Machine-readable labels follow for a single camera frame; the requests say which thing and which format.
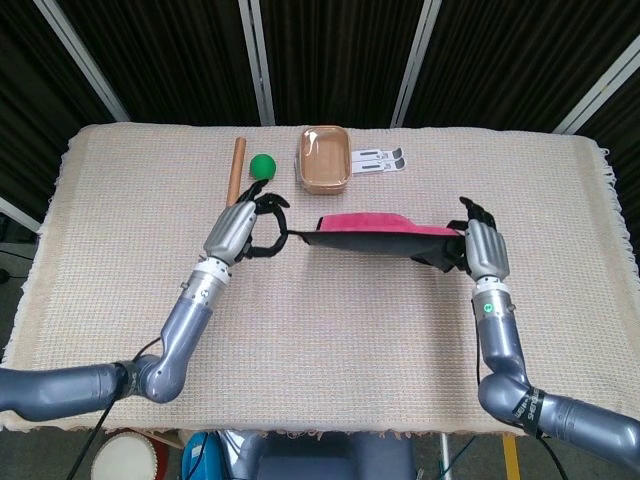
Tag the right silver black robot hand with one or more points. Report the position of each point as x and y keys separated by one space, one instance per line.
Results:
x=487 y=247

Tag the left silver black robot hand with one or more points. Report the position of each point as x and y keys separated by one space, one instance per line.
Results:
x=232 y=232

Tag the pink black-edged cloth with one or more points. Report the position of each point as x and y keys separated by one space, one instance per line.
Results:
x=370 y=223

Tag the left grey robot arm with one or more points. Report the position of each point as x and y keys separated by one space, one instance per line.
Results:
x=185 y=325

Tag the wooden rolling pin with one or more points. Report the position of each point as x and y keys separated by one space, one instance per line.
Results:
x=236 y=170

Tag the green ball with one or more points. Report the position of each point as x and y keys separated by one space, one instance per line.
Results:
x=262 y=166

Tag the tan plastic container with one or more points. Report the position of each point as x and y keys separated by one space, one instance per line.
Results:
x=322 y=162

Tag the white folding stand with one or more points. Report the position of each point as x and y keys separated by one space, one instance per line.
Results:
x=380 y=162

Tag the beige woven tablecloth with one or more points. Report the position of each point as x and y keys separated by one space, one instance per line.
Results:
x=350 y=325

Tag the yellow bar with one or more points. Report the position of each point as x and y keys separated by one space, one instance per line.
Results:
x=511 y=460

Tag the white metal pole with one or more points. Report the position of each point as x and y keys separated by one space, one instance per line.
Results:
x=445 y=457

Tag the blue plastic object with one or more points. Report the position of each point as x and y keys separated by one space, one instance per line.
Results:
x=197 y=457

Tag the grey blue robot torso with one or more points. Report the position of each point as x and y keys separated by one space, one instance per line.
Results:
x=325 y=460

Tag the white drum with red rim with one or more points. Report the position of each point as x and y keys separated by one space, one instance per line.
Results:
x=125 y=460

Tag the white partition frame post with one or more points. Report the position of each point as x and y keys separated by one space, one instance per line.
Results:
x=20 y=214
x=85 y=62
x=415 y=65
x=258 y=60
x=595 y=90

